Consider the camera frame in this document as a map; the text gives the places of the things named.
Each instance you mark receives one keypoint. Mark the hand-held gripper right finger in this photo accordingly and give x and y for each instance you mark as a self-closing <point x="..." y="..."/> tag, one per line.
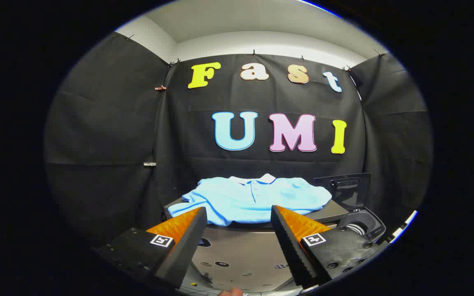
<point x="292" y="250"/>

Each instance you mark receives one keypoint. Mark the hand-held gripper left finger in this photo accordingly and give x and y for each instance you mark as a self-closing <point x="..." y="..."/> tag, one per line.
<point x="183" y="255"/>

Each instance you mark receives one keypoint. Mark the light blue polo shirt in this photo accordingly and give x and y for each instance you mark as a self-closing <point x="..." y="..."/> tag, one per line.
<point x="237" y="201"/>

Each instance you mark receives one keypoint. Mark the dark washing machine lid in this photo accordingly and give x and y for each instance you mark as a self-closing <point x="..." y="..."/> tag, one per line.
<point x="352" y="197"/>

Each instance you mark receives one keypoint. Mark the grey washing machine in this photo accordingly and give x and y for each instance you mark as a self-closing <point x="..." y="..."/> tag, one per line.
<point x="379" y="229"/>

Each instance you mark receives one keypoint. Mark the white printed panel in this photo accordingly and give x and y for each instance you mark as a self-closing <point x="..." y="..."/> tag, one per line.
<point x="405" y="224"/>

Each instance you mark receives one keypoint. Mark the copper clip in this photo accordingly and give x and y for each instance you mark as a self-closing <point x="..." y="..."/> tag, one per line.
<point x="160" y="87"/>

